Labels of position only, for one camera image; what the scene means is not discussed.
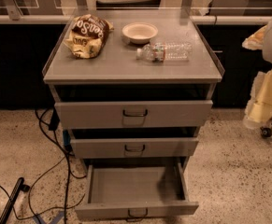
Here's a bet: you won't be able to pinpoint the black floor cables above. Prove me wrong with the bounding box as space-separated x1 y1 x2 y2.
0 107 88 224

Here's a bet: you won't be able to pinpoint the grey bottom drawer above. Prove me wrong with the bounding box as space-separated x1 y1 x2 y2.
75 158 198 220

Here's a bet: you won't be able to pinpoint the grey middle drawer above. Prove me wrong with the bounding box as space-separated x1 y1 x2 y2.
71 137 198 159

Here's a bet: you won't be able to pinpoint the grey top drawer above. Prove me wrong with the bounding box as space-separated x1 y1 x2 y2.
55 100 212 129

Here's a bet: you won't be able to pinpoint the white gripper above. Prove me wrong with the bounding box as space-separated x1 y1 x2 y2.
242 25 272 129

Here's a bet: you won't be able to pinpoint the clear plastic water bottle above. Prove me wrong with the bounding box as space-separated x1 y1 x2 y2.
136 42 193 63

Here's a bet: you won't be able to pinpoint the black bar on floor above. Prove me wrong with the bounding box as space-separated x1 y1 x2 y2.
0 177 24 224

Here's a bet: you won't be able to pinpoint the grey drawer cabinet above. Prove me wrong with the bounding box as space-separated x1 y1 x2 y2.
42 8 226 185

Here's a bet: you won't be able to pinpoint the dark chair back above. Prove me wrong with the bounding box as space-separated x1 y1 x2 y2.
95 0 162 10

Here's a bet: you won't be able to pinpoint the grey drawer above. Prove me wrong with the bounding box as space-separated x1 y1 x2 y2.
71 137 198 159
55 100 212 129
75 158 198 220

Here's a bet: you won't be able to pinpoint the white paper bowl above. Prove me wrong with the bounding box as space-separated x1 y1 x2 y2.
122 22 158 45

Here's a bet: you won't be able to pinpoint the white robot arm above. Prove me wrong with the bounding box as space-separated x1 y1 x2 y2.
242 19 272 129

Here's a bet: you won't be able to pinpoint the brown yellow chip bag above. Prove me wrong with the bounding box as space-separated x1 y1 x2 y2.
64 14 114 59

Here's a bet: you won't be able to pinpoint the black lab counter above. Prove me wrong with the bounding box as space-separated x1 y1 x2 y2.
0 22 272 109

